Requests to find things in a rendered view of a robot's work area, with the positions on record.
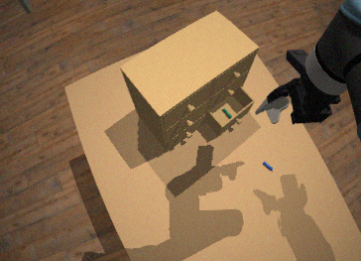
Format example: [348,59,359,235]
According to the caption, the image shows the tan wooden chest of drawers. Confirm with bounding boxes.
[120,11,259,152]

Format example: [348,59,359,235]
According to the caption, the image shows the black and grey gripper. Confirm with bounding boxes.
[255,74,341,125]

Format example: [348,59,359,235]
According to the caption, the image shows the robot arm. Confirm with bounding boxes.
[286,0,361,142]

